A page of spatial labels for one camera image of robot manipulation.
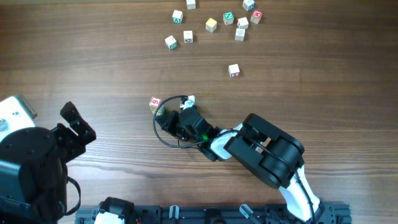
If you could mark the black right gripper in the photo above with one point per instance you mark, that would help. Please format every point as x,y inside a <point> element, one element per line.
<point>170,118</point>

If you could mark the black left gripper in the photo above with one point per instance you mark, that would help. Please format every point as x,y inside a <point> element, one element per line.
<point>65,131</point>

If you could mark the red nine baseball block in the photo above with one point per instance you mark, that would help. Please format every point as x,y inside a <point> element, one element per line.
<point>154,103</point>

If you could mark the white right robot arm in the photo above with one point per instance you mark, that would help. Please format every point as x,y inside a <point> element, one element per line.
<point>269,153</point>

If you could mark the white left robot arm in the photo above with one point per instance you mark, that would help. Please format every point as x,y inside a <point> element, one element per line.
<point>34,173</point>

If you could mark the red Y wooden block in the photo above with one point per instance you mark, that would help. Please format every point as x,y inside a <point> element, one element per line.
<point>234,70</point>

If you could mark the green Z wooden block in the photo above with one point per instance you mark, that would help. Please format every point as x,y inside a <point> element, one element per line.
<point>171,42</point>

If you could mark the green J soccer block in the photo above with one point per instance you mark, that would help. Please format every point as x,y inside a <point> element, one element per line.
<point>188,36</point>

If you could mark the yellow top wooden block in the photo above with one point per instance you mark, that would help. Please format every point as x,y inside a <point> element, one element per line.
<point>211,25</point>

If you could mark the blue letter flower block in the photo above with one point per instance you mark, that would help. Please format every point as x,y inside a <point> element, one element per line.
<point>240,34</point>

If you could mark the green V wooden block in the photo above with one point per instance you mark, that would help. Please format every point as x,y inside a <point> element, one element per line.
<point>177,16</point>

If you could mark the green N wooden block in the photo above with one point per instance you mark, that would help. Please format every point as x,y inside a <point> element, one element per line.
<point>228,18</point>

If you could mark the red letter plain block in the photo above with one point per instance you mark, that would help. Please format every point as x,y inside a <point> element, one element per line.
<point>243,23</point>

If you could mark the blue P wooden block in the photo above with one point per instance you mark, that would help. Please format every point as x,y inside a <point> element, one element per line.
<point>191,4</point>

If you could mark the red W wooden block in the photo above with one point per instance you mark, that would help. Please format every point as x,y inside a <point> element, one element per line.
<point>256,16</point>

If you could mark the blue letter block far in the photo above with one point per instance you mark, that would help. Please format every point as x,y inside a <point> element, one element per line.
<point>248,5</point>

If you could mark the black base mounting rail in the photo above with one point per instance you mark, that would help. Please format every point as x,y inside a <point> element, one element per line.
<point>329,213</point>

